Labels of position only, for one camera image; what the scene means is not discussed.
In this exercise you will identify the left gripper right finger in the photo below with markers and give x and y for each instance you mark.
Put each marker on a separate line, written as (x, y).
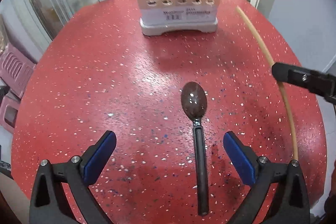
(290, 203)

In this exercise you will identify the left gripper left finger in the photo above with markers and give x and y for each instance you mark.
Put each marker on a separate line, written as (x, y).
(49, 203)

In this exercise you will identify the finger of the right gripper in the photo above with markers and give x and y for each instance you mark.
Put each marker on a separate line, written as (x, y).
(298, 76)

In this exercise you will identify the small pink stool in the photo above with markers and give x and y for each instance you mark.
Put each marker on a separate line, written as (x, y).
(9, 111)

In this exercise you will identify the small dark spoon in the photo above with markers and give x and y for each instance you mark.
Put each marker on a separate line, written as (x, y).
(194, 104)

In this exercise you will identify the pink plastic stool stack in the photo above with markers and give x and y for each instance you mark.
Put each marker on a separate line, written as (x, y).
(16, 70)

